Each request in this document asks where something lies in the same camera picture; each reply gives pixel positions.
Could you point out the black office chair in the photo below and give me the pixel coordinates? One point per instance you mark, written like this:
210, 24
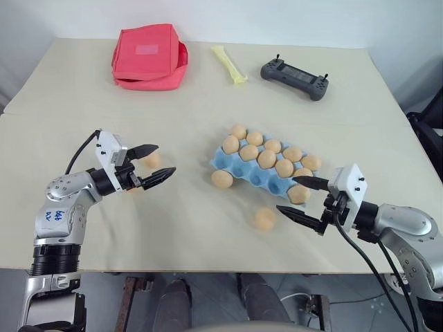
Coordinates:
429, 135

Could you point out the blue egg tray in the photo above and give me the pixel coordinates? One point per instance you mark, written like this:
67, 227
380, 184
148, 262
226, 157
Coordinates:
256, 178

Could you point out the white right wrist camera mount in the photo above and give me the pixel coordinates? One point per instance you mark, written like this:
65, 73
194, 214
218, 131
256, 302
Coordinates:
353, 186

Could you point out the rusty metal table leg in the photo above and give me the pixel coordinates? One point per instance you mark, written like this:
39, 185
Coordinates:
323, 313
126, 301

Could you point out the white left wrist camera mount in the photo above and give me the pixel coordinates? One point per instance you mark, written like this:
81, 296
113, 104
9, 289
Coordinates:
107, 145

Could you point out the dark rounded shape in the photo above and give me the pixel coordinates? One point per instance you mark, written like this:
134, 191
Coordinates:
259, 297
176, 304

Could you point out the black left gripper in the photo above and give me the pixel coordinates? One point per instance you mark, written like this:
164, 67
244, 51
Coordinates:
127, 176

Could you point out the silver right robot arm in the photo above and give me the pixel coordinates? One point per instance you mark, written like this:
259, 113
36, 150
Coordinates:
405, 218

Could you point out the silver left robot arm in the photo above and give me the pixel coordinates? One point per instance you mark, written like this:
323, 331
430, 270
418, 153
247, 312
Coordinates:
59, 221

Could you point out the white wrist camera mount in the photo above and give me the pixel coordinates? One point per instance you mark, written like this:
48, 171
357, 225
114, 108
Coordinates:
107, 145
353, 186

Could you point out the red fabric bag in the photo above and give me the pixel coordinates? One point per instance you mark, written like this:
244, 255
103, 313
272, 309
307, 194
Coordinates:
147, 55

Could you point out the yellow plastic tool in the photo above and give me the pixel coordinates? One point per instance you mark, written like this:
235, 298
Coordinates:
228, 64

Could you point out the beige egg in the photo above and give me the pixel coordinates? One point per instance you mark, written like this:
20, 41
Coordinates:
249, 152
255, 138
266, 158
272, 146
284, 167
153, 160
238, 130
221, 179
304, 172
311, 162
299, 194
230, 144
265, 219
293, 154

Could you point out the grey handheld controller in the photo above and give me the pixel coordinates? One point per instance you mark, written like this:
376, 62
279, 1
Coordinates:
294, 77

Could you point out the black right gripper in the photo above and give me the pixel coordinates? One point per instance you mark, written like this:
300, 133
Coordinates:
337, 209

